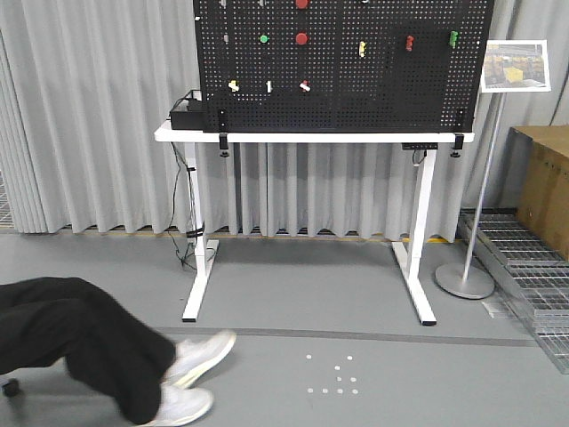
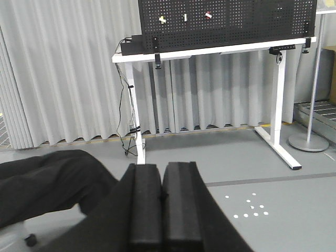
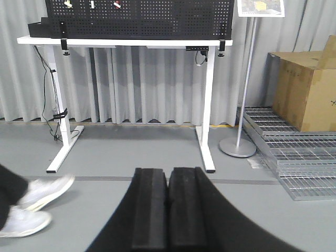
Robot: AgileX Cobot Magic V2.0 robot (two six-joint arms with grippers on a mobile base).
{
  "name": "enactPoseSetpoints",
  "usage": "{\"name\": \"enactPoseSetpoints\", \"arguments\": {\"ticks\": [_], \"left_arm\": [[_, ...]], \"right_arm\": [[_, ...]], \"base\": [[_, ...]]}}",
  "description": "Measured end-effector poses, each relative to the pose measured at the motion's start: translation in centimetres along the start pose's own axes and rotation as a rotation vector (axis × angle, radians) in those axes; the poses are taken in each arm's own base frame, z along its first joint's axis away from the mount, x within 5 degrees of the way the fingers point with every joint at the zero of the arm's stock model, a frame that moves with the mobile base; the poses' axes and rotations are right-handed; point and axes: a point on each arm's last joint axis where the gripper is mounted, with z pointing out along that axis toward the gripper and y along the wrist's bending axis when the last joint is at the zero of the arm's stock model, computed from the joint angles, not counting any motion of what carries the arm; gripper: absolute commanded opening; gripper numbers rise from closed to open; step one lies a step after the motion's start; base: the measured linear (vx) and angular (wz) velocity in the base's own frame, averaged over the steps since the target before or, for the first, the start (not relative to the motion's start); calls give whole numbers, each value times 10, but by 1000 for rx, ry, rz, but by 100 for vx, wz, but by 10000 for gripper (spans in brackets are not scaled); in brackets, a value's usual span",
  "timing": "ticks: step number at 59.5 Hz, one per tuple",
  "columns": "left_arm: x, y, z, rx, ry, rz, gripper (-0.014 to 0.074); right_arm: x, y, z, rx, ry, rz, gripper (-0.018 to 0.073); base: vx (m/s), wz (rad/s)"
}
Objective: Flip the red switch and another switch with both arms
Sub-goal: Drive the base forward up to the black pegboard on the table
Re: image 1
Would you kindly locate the red toggle switch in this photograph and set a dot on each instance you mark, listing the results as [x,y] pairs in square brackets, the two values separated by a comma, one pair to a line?
[304,86]

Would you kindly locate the yellow-lit toggle switch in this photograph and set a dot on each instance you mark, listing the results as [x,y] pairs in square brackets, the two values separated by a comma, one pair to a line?
[233,86]

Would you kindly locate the left black panel clamp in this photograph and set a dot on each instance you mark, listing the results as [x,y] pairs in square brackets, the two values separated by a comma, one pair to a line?
[223,133]

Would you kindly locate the black panel clamp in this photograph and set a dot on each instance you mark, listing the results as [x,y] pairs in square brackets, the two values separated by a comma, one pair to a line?
[458,136]
[223,133]

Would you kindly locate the white height-adjustable desk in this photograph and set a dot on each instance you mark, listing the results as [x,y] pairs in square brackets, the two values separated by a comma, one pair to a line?
[408,255]

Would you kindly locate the black box on desk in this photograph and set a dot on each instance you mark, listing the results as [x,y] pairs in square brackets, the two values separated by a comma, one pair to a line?
[187,113]

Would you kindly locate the black desk control panel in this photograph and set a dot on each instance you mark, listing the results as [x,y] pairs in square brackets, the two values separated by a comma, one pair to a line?
[420,146]

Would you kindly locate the black perforated pegboard panel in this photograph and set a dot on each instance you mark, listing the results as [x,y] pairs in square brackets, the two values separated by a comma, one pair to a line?
[390,90]

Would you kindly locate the white sneaker upper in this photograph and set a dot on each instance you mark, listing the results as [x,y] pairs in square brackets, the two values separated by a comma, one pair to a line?
[193,359]

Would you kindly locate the white sneaker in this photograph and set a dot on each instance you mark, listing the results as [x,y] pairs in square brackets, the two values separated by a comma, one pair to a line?
[193,359]
[179,407]

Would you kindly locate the red mushroom button lower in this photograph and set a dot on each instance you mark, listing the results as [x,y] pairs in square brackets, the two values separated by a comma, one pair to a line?
[301,38]

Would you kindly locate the right black panel clamp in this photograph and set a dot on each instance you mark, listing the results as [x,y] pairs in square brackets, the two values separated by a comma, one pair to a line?
[458,136]

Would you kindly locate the grey sign stand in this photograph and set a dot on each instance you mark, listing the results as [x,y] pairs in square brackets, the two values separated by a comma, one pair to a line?
[466,281]

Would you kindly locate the white sneaker lower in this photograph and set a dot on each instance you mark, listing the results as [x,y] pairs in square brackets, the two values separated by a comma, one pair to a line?
[179,407]

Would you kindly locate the grey curtain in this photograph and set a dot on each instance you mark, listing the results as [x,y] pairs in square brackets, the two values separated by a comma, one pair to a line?
[84,85]

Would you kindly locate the metal grating platform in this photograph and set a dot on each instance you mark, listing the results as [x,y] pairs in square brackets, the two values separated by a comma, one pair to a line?
[531,278]

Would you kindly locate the brown cardboard box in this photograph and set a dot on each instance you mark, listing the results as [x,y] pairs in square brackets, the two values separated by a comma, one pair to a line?
[543,206]

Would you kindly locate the person's leg black trousers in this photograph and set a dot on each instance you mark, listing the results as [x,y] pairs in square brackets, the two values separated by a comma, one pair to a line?
[104,346]

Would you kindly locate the framed photo sign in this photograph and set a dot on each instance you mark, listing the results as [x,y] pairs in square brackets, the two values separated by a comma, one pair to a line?
[516,66]

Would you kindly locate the black chair caster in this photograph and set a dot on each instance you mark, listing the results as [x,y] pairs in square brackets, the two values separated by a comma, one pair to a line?
[10,387]

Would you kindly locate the red switch right panel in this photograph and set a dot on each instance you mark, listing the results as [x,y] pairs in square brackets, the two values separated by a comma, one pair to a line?
[409,43]

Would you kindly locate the green switch right panel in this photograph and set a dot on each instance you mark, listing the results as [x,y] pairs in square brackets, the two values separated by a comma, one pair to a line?
[453,38]

